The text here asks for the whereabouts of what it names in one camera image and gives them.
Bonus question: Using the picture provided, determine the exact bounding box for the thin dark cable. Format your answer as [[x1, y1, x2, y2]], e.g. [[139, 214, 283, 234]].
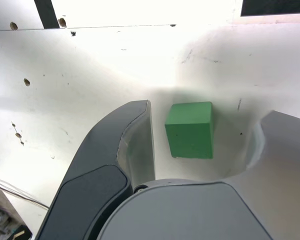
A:
[[0, 177, 50, 209]]

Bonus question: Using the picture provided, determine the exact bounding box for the black tape strip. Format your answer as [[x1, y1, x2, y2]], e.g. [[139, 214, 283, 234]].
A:
[[34, 0, 61, 30]]

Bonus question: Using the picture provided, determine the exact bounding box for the green cube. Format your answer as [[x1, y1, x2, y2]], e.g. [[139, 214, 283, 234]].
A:
[[164, 101, 214, 160]]

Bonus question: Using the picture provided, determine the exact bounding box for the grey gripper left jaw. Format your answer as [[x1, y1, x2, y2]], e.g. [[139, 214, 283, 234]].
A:
[[36, 99, 156, 240]]

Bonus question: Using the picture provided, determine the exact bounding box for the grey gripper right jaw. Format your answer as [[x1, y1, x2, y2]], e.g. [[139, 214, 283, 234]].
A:
[[97, 109, 300, 240]]

